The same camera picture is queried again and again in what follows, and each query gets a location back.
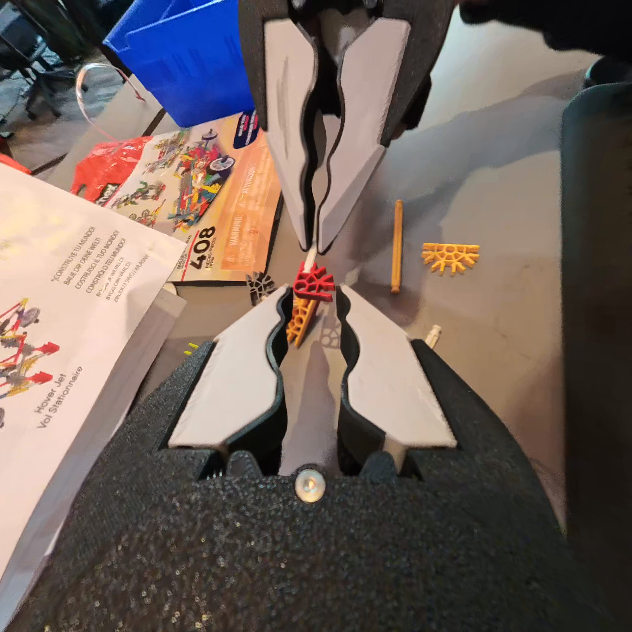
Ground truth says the long yellow toy rod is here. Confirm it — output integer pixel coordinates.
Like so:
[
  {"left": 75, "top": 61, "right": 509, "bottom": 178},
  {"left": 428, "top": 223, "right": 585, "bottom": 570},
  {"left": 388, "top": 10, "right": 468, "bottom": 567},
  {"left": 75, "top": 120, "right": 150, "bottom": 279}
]
[{"left": 390, "top": 199, "right": 405, "bottom": 295}]

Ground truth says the black office chair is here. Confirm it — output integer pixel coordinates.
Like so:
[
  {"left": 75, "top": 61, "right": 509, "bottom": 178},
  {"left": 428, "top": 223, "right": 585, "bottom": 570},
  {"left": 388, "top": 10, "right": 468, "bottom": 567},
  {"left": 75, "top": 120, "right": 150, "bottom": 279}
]
[{"left": 0, "top": 0, "right": 92, "bottom": 121}]

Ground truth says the instruction sheet with model pictures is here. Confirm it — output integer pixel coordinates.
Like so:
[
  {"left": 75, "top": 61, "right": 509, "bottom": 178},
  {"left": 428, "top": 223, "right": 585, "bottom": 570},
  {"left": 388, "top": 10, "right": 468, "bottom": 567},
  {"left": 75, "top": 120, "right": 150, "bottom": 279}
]
[{"left": 0, "top": 163, "right": 200, "bottom": 568}]

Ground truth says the booklet with green figure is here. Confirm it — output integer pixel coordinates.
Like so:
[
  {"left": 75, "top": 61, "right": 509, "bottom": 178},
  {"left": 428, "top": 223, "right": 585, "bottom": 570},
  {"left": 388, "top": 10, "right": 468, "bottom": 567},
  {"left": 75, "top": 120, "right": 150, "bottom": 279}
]
[{"left": 0, "top": 289, "right": 188, "bottom": 615}]

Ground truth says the blue plastic bin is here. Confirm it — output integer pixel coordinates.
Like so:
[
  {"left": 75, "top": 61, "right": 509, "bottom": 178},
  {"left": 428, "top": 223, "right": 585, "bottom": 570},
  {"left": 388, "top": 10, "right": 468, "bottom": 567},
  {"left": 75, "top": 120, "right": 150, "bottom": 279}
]
[{"left": 103, "top": 0, "right": 257, "bottom": 128}]

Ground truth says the grey snowflake connector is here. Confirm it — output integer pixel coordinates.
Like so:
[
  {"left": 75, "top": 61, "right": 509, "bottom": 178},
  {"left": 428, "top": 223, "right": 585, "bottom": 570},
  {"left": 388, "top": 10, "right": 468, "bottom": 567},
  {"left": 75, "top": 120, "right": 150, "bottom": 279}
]
[{"left": 245, "top": 271, "right": 277, "bottom": 307}]

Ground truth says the clear plastic loop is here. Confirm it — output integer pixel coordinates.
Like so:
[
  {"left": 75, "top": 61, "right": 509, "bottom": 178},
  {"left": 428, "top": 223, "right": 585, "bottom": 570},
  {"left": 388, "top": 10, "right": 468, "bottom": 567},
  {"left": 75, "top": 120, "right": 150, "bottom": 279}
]
[{"left": 75, "top": 63, "right": 147, "bottom": 140}]

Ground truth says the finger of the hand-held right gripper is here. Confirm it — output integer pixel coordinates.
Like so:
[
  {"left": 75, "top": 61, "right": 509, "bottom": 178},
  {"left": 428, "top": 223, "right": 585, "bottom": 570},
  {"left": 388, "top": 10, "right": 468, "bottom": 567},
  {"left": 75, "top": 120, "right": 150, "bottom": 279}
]
[
  {"left": 264, "top": 19, "right": 319, "bottom": 250},
  {"left": 316, "top": 17, "right": 412, "bottom": 255}
]

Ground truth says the yellow half-round connector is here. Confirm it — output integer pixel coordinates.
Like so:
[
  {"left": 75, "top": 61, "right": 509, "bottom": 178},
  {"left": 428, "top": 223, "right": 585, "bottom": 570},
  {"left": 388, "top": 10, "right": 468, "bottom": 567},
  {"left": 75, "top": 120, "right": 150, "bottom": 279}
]
[{"left": 421, "top": 242, "right": 481, "bottom": 275}]

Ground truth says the person's right forearm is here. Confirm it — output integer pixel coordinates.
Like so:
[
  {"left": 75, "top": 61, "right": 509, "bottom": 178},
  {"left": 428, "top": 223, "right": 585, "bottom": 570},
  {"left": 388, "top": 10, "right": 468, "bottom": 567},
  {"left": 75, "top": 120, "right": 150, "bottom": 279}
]
[{"left": 457, "top": 0, "right": 632, "bottom": 56}]

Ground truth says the red corner connector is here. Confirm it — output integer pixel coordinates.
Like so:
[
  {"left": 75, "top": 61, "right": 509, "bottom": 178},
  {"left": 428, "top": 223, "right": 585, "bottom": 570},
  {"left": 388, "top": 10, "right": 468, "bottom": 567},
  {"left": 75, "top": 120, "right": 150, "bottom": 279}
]
[{"left": 292, "top": 263, "right": 336, "bottom": 302}]

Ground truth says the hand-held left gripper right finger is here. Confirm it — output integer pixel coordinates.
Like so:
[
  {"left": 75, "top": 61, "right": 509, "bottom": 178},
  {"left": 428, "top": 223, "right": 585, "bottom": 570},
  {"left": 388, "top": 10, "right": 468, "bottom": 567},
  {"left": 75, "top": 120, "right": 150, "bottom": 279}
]
[{"left": 338, "top": 284, "right": 457, "bottom": 451}]

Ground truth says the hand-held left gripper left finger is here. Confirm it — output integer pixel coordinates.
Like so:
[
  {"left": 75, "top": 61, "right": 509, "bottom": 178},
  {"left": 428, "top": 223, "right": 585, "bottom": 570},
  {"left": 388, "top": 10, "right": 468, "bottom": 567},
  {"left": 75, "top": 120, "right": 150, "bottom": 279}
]
[{"left": 168, "top": 284, "right": 293, "bottom": 450}]

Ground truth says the red and yellow connector cluster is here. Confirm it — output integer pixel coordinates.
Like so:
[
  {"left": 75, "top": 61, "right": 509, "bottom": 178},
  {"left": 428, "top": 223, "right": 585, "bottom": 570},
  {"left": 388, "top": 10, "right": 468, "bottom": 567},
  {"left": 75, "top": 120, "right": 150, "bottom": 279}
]
[{"left": 285, "top": 247, "right": 322, "bottom": 349}]

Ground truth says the colourful construction toy bag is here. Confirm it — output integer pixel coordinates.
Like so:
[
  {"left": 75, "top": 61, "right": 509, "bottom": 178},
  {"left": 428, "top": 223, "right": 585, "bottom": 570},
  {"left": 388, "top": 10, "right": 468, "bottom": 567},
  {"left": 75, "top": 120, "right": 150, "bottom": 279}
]
[{"left": 70, "top": 111, "right": 283, "bottom": 283}]

